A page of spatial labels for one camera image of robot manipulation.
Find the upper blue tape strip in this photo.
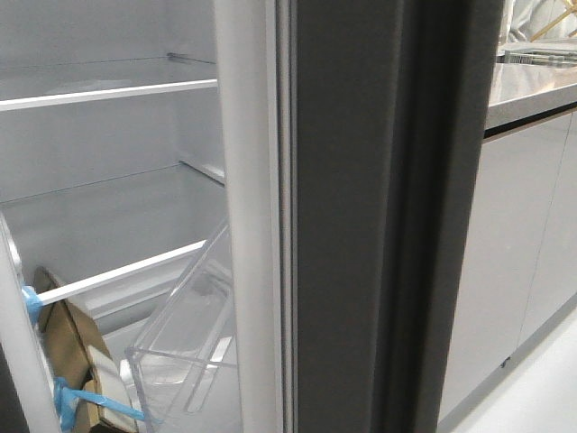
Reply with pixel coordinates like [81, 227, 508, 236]
[21, 285, 43, 326]

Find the dark grey fridge door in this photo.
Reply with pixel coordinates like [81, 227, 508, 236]
[371, 1, 503, 432]
[215, 1, 405, 432]

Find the grey kitchen counter cabinet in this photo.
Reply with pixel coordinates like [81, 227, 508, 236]
[437, 39, 576, 432]

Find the metal sink rack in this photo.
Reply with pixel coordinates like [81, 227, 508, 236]
[496, 49, 576, 69]

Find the clear plastic door bin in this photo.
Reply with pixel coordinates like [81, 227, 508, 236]
[126, 221, 234, 424]

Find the white fridge body interior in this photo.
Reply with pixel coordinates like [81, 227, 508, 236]
[1, 1, 243, 432]

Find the upper white fridge shelf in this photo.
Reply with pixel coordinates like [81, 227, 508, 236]
[1, 53, 218, 112]

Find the blue tape strip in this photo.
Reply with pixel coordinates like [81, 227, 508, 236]
[21, 285, 43, 326]
[53, 376, 146, 432]

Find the lower white fridge shelf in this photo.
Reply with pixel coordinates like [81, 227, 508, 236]
[1, 163, 226, 283]

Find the brown cardboard packing piece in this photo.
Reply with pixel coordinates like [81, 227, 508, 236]
[32, 267, 139, 432]

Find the white fridge shelf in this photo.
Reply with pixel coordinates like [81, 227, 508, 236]
[1, 53, 218, 112]
[1, 163, 226, 283]

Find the lower blue tape strip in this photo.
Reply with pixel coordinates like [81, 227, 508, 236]
[53, 376, 146, 432]

